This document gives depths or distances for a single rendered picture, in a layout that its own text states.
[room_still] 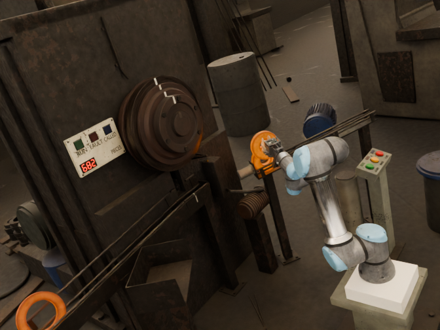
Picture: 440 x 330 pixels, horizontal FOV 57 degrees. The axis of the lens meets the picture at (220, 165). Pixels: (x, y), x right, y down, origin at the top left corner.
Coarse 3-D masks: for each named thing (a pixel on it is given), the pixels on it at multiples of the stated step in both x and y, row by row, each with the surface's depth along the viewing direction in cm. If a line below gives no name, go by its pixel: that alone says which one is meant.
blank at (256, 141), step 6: (258, 132) 217; (264, 132) 215; (270, 132) 217; (252, 138) 217; (258, 138) 215; (264, 138) 216; (270, 138) 217; (252, 144) 215; (258, 144) 216; (252, 150) 216; (258, 150) 217; (258, 156) 218; (264, 156) 219
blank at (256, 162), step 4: (252, 156) 230; (252, 160) 230; (256, 160) 229; (260, 160) 230; (268, 160) 234; (272, 160) 233; (256, 164) 230; (260, 164) 231; (264, 164) 232; (256, 168) 231; (264, 168) 232; (272, 168) 234
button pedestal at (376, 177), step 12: (372, 156) 220; (384, 156) 220; (360, 168) 211; (384, 168) 219; (372, 180) 210; (384, 180) 220; (372, 192) 221; (384, 192) 221; (372, 204) 225; (384, 204) 222; (384, 216) 224; (384, 228) 227; (396, 240) 244; (396, 252) 235
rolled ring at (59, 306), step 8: (32, 296) 160; (40, 296) 162; (48, 296) 164; (56, 296) 165; (24, 304) 158; (56, 304) 165; (64, 304) 166; (16, 312) 158; (24, 312) 157; (56, 312) 166; (64, 312) 166; (16, 320) 155; (24, 320) 157; (56, 320) 163; (24, 328) 156; (48, 328) 162
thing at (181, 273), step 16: (176, 240) 176; (144, 256) 179; (160, 256) 180; (176, 256) 179; (144, 272) 175; (160, 272) 178; (176, 272) 175; (128, 288) 155; (144, 288) 155; (160, 288) 154; (176, 288) 154; (144, 304) 158; (160, 304) 158; (176, 304) 157; (176, 320) 177; (192, 320) 183
